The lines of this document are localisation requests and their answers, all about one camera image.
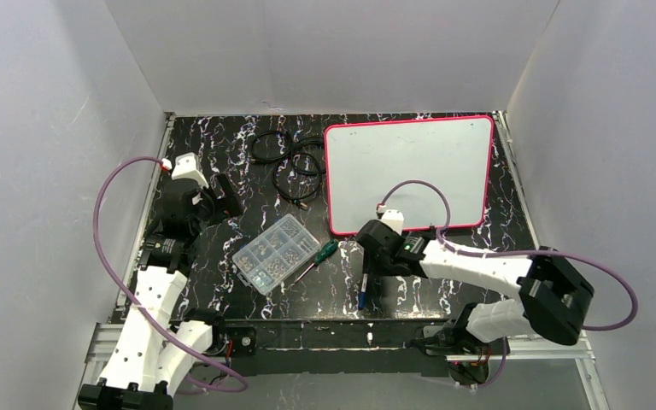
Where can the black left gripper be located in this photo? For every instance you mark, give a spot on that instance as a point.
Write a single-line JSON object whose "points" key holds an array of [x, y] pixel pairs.
{"points": [[214, 198]]}

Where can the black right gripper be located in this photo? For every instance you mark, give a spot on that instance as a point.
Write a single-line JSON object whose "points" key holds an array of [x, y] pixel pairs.
{"points": [[371, 252]]}

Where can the blue whiteboard marker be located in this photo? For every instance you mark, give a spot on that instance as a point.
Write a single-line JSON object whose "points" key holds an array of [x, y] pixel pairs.
{"points": [[362, 292]]}

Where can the pink framed whiteboard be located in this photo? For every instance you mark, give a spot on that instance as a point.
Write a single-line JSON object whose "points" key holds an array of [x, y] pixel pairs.
{"points": [[447, 160]]}

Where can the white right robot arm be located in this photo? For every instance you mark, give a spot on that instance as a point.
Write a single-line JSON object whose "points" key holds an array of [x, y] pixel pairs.
{"points": [[544, 293]]}

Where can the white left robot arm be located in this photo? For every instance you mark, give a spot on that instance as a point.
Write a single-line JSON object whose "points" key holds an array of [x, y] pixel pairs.
{"points": [[149, 361]]}

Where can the clear plastic screw box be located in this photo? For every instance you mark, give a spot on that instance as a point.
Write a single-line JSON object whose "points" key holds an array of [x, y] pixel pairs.
{"points": [[279, 251]]}

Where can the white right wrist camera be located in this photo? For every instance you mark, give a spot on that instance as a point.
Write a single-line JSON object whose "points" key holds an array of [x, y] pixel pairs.
{"points": [[393, 218]]}

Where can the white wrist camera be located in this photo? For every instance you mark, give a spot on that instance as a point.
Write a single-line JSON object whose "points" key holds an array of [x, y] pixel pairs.
{"points": [[188, 166], [393, 218]]}

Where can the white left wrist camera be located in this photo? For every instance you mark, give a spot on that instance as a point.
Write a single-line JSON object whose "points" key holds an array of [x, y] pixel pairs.
{"points": [[188, 166]]}

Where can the green handled screwdriver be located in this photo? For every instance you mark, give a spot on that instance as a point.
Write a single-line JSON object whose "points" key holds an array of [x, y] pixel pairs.
{"points": [[324, 253]]}

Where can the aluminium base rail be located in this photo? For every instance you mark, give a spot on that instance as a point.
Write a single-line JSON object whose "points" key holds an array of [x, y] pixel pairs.
{"points": [[282, 346]]}

